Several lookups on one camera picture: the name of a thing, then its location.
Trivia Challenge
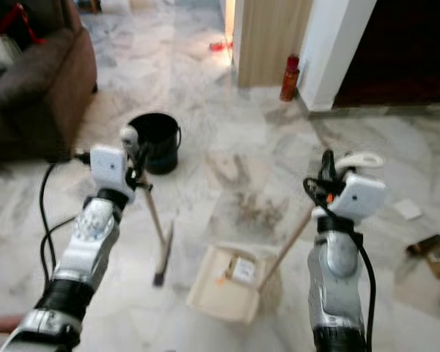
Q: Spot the black bucket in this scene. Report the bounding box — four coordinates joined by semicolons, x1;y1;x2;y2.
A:
127;112;183;175

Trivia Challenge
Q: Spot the wooden handled broom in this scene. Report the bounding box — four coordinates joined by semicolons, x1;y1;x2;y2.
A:
120;126;175;288

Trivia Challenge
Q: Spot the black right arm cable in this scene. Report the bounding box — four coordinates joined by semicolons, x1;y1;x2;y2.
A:
352;231;376;352

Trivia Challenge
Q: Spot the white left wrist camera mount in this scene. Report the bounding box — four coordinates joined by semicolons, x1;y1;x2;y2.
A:
89;145;129;195

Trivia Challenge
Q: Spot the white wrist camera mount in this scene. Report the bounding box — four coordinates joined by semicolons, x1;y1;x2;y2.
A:
315;172;387;224
89;145;129;195

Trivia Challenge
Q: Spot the person's bare foot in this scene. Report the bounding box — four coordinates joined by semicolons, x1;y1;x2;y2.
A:
0;314;34;337

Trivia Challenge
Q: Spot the brown sofa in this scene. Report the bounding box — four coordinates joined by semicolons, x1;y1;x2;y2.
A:
0;0;98;162

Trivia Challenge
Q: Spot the red bottle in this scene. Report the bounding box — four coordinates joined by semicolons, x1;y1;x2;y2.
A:
279;54;301;102

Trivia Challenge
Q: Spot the white paper square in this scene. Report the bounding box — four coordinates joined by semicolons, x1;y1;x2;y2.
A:
394;199;424;221

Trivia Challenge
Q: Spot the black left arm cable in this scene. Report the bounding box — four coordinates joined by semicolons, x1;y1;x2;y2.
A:
40;153;96;287

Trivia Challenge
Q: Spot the dark brown scrap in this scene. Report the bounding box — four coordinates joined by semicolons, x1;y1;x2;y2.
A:
406;235;440;256

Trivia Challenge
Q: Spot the white card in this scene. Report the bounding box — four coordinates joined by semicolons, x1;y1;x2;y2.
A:
231;258;257;283

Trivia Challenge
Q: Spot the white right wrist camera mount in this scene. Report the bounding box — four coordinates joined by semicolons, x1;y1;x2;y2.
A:
315;172;387;224

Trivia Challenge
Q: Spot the white item on sofa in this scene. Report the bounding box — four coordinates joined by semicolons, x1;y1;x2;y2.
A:
0;31;23;70

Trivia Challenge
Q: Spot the light wooden panel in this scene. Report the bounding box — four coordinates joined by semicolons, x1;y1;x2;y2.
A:
235;0;315;89

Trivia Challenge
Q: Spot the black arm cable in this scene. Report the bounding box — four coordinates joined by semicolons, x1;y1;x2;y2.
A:
40;153;96;287
352;231;376;352

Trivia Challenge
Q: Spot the dark wooden staircase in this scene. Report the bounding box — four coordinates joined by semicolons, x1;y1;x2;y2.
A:
334;0;440;111

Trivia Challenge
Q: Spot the red strap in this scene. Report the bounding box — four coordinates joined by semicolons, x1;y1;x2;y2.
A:
0;4;45;45

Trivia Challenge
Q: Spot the beige long handled dustpan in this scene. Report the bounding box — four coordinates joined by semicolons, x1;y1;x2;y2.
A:
186;152;386;326

